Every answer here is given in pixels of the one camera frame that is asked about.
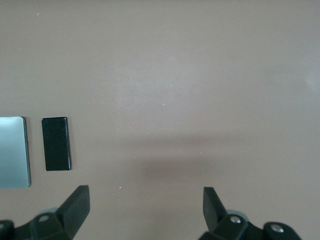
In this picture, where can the silver closed laptop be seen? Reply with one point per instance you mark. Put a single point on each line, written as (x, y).
(12, 152)

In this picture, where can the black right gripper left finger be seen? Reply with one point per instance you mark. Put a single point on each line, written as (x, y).
(72, 215)

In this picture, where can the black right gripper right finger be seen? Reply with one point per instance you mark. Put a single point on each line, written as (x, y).
(215, 220)

